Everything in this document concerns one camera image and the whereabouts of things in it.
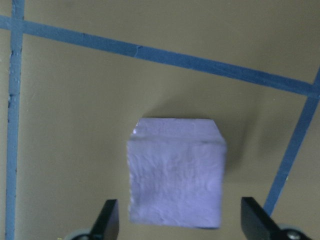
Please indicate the purple foam block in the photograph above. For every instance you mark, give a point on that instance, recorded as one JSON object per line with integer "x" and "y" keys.
{"x": 175, "y": 175}

